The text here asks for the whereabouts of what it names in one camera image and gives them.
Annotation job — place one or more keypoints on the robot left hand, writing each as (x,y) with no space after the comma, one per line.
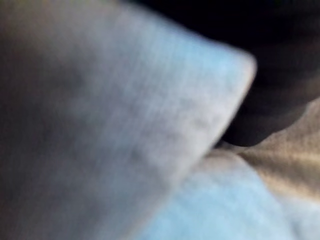
(275,50)

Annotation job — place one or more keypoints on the brown fabric sofa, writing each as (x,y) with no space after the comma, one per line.
(287,160)

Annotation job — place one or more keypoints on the light blue garment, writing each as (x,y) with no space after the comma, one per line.
(125,112)

